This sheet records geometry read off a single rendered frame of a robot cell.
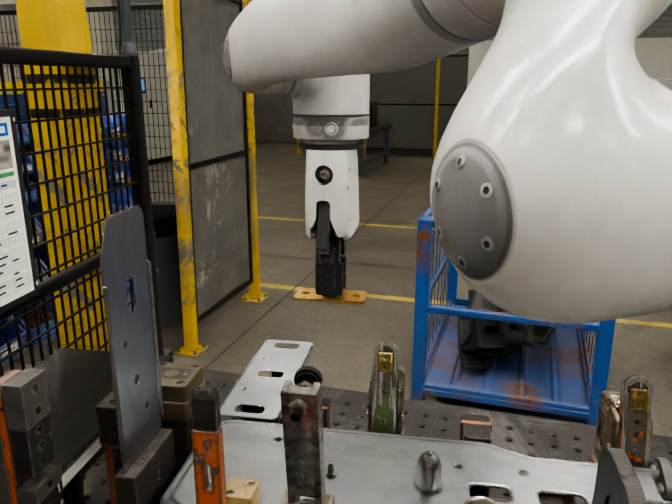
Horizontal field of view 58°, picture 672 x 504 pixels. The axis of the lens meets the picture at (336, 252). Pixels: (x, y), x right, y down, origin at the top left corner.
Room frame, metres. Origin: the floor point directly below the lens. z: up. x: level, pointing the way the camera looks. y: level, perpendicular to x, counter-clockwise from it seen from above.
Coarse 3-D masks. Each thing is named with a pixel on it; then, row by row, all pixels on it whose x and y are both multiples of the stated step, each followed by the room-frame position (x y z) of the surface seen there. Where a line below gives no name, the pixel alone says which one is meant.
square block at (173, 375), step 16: (160, 368) 0.87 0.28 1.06; (176, 368) 0.87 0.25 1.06; (192, 368) 0.88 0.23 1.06; (176, 384) 0.82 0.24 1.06; (192, 384) 0.84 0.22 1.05; (176, 400) 0.82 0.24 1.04; (176, 416) 0.81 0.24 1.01; (176, 432) 0.82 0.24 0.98; (176, 448) 0.82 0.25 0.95; (176, 464) 0.82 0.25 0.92
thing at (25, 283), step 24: (0, 120) 0.95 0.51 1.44; (0, 144) 0.94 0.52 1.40; (0, 168) 0.94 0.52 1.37; (0, 192) 0.93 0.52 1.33; (24, 192) 0.98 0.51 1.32; (0, 216) 0.92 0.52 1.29; (24, 216) 0.97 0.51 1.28; (0, 240) 0.91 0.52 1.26; (24, 240) 0.97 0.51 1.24; (0, 264) 0.90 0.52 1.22; (24, 264) 0.96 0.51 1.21; (0, 288) 0.90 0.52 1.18; (24, 288) 0.95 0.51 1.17; (0, 312) 0.89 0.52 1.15
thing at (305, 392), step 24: (288, 384) 0.53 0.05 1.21; (312, 384) 0.55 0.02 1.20; (288, 408) 0.52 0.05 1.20; (312, 408) 0.51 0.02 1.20; (288, 432) 0.52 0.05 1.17; (312, 432) 0.52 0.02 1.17; (288, 456) 0.53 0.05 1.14; (312, 456) 0.52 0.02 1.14; (288, 480) 0.53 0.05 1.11; (312, 480) 0.53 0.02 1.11
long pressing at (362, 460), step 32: (224, 448) 0.74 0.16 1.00; (256, 448) 0.74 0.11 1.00; (352, 448) 0.74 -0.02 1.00; (384, 448) 0.74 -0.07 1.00; (416, 448) 0.74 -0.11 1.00; (448, 448) 0.74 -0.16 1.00; (480, 448) 0.74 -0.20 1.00; (192, 480) 0.67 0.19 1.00; (352, 480) 0.67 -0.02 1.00; (384, 480) 0.67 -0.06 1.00; (448, 480) 0.67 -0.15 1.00; (480, 480) 0.67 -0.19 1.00; (512, 480) 0.67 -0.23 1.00; (544, 480) 0.67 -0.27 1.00; (576, 480) 0.67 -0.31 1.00; (640, 480) 0.67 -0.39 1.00
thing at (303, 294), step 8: (304, 288) 0.71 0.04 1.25; (312, 288) 0.71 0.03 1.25; (296, 296) 0.68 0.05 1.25; (304, 296) 0.68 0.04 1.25; (312, 296) 0.68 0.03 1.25; (320, 296) 0.68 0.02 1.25; (328, 296) 0.68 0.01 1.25; (336, 296) 0.67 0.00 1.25; (344, 296) 0.68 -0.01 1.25; (352, 296) 0.68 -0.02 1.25; (360, 296) 0.68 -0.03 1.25
